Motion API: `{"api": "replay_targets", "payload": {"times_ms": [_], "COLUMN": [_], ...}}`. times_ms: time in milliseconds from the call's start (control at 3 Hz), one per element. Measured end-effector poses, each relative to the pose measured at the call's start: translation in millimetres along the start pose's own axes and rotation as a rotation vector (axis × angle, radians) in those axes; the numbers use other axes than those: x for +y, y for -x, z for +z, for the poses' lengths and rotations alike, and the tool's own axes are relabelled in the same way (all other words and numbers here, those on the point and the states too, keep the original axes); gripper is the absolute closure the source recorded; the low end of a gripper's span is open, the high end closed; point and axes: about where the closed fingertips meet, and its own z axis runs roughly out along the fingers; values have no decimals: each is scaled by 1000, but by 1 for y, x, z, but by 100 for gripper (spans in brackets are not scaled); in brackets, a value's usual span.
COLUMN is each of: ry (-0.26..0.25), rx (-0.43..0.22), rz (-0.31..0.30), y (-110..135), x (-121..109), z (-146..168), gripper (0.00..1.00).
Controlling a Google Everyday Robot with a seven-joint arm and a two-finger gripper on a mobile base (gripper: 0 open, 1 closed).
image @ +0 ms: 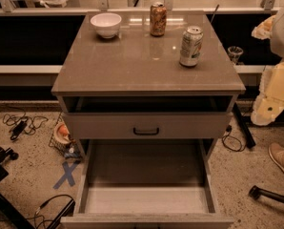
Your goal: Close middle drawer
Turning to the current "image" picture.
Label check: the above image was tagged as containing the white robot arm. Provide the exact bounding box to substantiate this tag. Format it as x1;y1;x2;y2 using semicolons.
251;6;284;126

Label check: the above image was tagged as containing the grey drawer cabinet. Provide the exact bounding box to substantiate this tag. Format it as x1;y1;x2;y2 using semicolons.
52;11;245;153

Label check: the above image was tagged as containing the white green soda can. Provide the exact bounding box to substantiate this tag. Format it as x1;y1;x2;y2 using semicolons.
179;26;203;67

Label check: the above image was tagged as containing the white ceramic bowl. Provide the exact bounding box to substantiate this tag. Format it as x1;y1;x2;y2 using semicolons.
91;12;122;38

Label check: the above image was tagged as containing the blue tape cross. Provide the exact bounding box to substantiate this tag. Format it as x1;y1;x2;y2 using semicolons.
53;160;80;190

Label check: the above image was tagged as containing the orange soda can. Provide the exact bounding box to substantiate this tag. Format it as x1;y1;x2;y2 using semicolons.
150;2;167;36

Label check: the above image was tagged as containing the clear drinking glass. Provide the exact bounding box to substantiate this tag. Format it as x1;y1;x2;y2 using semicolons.
227;46;244;65

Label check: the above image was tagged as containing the black metal table leg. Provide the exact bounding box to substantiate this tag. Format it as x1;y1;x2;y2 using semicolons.
233;103;255;149

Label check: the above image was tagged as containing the black chair leg with caster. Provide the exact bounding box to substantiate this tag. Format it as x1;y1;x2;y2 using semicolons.
249;185;284;203

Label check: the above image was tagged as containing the brown shoe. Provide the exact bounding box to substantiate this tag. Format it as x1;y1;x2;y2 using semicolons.
268;142;284;181

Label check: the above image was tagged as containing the black office chair base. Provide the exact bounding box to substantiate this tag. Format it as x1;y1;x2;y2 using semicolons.
0;147;34;229

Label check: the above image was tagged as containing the upper grey drawer with handle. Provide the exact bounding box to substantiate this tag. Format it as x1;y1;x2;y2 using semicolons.
63;114;232;140

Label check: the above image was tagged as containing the wire basket with items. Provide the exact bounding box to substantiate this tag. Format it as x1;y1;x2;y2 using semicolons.
49;114;81;159

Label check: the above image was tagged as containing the black cable coil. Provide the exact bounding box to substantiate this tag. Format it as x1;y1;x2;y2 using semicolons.
221;124;247;153

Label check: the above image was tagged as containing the black power adapter with cable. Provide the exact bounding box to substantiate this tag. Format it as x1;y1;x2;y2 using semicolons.
3;107;49;141

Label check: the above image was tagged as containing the black cable lower left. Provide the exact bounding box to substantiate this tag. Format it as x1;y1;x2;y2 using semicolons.
27;194;76;229

